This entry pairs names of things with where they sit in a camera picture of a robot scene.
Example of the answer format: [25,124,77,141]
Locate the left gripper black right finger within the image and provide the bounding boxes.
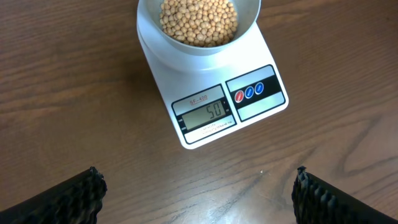
[292,166,397,224]

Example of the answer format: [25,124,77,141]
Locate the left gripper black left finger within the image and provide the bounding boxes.
[1,167,107,224]

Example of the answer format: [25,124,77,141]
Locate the white digital kitchen scale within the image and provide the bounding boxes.
[136,22,289,149]

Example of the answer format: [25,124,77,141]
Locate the grey plastic bowl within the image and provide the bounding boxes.
[137,0,261,58]

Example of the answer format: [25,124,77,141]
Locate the soybeans in bowl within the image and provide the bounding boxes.
[159,0,238,47]

